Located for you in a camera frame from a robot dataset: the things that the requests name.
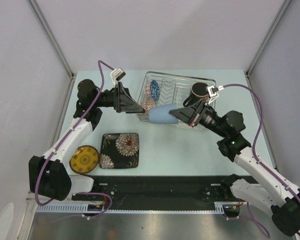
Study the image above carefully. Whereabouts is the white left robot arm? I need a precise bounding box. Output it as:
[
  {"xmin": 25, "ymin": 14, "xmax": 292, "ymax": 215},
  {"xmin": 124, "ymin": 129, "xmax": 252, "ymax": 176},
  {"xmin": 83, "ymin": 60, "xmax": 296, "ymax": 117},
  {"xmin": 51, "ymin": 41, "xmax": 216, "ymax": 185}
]
[{"xmin": 28, "ymin": 79, "xmax": 145, "ymax": 201}]

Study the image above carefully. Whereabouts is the white slotted cable duct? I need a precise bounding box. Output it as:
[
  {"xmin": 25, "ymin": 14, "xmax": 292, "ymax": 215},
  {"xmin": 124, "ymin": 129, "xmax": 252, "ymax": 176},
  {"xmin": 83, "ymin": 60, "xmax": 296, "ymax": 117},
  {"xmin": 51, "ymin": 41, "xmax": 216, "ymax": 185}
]
[{"xmin": 36, "ymin": 202, "xmax": 240, "ymax": 215}]

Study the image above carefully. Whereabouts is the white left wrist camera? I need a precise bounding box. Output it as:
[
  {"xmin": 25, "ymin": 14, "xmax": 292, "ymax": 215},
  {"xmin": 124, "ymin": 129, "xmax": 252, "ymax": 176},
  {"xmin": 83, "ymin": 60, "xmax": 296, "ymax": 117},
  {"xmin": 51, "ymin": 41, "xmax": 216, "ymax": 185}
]
[{"xmin": 110, "ymin": 67, "xmax": 126, "ymax": 87}]

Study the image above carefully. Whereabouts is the black square floral plate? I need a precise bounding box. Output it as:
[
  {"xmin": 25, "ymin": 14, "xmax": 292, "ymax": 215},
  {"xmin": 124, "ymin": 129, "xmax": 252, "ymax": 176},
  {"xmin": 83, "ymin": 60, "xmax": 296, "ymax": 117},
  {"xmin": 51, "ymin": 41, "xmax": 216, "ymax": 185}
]
[{"xmin": 99, "ymin": 132, "xmax": 140, "ymax": 169}]

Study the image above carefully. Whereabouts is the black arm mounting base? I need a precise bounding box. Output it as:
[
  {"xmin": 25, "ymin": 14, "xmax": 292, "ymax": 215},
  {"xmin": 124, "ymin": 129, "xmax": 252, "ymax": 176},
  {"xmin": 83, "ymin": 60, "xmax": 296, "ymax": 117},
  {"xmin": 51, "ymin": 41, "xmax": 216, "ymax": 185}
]
[{"xmin": 72, "ymin": 174, "xmax": 256, "ymax": 211}]

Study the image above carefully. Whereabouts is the red black skull mug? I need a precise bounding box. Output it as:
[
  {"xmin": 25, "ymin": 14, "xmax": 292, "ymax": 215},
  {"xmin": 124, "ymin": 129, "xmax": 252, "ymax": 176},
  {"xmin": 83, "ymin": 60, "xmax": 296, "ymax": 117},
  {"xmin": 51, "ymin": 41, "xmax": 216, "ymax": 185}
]
[{"xmin": 183, "ymin": 82, "xmax": 209, "ymax": 107}]

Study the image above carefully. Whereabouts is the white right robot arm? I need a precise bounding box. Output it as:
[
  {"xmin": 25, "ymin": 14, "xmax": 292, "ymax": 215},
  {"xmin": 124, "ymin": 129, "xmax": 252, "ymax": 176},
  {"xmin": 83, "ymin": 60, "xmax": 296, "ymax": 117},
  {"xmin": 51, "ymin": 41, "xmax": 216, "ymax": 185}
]
[{"xmin": 169, "ymin": 100, "xmax": 300, "ymax": 237}]

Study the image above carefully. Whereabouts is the light blue cup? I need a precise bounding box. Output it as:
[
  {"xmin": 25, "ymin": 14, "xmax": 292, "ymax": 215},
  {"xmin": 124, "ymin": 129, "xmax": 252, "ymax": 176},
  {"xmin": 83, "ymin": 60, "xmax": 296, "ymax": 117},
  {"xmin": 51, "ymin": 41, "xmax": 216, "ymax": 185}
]
[{"xmin": 148, "ymin": 103, "xmax": 179, "ymax": 125}]

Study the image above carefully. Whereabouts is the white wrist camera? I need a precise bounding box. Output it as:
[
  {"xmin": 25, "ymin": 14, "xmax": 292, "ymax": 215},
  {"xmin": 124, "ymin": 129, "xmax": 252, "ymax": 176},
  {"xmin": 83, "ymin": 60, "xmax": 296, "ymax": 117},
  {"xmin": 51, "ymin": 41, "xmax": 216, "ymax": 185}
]
[
  {"xmin": 110, "ymin": 67, "xmax": 126, "ymax": 87},
  {"xmin": 206, "ymin": 85, "xmax": 224, "ymax": 105}
]

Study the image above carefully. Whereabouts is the blue triangle pattern bowl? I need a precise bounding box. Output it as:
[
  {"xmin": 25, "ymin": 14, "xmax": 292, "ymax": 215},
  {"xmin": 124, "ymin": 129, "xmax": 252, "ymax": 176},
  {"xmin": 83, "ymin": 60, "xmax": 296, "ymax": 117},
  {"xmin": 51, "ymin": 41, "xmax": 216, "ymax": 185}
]
[{"xmin": 145, "ymin": 80, "xmax": 161, "ymax": 102}]

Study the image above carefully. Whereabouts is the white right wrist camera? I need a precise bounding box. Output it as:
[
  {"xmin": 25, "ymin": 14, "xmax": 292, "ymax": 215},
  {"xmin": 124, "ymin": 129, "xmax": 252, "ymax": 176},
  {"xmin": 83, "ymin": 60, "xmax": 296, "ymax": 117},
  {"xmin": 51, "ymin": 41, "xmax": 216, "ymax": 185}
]
[{"xmin": 206, "ymin": 85, "xmax": 224, "ymax": 105}]

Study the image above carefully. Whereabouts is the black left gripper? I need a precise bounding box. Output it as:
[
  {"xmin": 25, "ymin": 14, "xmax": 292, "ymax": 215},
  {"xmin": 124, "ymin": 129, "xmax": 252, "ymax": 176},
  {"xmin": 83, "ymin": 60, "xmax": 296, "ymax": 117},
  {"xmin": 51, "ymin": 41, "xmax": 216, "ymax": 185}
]
[{"xmin": 93, "ymin": 82, "xmax": 145, "ymax": 114}]

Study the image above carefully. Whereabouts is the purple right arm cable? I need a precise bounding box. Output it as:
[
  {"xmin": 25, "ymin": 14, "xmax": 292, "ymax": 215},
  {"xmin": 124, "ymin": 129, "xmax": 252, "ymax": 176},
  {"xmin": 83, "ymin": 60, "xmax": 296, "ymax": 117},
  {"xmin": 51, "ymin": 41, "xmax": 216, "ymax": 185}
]
[{"xmin": 216, "ymin": 83, "xmax": 300, "ymax": 238}]

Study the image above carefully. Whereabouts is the yellow round plate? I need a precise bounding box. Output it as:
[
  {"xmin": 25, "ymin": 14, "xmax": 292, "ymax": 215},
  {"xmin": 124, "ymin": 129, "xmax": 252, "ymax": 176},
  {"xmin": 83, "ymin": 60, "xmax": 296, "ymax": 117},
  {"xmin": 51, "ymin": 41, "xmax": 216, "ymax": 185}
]
[{"xmin": 69, "ymin": 145, "xmax": 100, "ymax": 175}]

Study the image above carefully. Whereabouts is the metal wire dish rack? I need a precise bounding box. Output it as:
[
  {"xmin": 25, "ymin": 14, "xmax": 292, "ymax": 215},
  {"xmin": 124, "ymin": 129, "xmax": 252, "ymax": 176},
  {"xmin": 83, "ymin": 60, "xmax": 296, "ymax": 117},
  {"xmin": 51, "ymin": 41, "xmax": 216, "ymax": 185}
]
[{"xmin": 136, "ymin": 70, "xmax": 218, "ymax": 133}]

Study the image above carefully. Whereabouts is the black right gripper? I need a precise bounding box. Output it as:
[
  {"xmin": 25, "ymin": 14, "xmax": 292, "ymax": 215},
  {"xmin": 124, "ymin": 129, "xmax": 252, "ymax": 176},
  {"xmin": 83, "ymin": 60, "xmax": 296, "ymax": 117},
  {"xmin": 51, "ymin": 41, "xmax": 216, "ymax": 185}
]
[{"xmin": 169, "ymin": 98, "xmax": 228, "ymax": 138}]

